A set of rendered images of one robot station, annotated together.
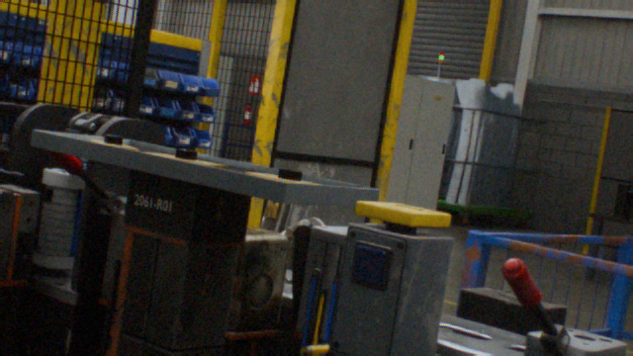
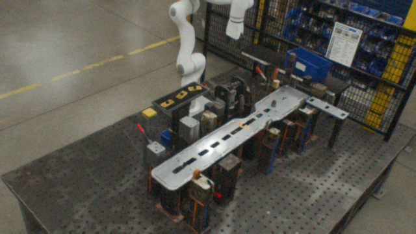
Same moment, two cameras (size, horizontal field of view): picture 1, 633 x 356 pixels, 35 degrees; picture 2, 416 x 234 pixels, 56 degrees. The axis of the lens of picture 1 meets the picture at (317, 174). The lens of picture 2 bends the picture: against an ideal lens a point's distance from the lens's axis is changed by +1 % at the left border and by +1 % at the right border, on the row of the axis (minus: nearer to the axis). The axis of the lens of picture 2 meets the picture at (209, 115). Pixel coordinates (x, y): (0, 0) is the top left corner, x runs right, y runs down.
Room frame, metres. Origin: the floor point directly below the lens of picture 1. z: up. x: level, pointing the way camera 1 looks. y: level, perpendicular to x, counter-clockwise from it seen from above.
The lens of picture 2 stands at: (1.18, -1.87, 2.46)
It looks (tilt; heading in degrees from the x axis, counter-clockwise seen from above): 36 degrees down; 89
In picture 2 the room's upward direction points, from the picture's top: 6 degrees clockwise
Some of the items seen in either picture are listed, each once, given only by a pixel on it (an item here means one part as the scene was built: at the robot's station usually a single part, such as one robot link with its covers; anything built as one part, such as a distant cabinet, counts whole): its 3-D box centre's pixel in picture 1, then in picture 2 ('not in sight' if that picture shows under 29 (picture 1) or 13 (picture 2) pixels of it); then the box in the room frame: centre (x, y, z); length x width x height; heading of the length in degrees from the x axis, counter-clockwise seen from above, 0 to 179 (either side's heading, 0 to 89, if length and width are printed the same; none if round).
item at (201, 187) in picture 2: not in sight; (200, 205); (1.20, -0.48, 0.88); 0.15 x 0.11 x 0.36; 141
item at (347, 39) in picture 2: not in sight; (343, 44); (2.14, 0.82, 1.30); 0.23 x 0.02 x 0.31; 141
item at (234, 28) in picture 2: not in sight; (235, 27); (1.30, 0.33, 1.55); 0.10 x 0.07 x 0.11; 135
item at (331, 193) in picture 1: (193, 166); (181, 96); (1.02, 0.13, 1.16); 0.37 x 0.14 x 0.02; 51
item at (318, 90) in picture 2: not in sight; (314, 106); (1.99, 0.59, 0.88); 0.08 x 0.08 x 0.36; 51
